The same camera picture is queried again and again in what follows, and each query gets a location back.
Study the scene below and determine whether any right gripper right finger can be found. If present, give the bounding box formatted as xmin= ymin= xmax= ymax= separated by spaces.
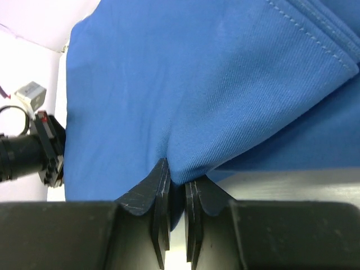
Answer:
xmin=185 ymin=176 xmax=238 ymax=269

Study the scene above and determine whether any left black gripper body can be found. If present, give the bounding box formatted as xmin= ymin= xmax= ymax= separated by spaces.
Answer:
xmin=1 ymin=111 xmax=66 ymax=188

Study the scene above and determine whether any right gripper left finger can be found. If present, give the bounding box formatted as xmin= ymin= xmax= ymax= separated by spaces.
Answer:
xmin=114 ymin=159 xmax=170 ymax=269

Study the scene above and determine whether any blue surgical wrap cloth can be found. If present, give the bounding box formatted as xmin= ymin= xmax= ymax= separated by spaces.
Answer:
xmin=64 ymin=1 xmax=359 ymax=226

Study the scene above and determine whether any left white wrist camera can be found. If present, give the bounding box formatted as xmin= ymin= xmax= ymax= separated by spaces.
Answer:
xmin=15 ymin=81 xmax=47 ymax=112

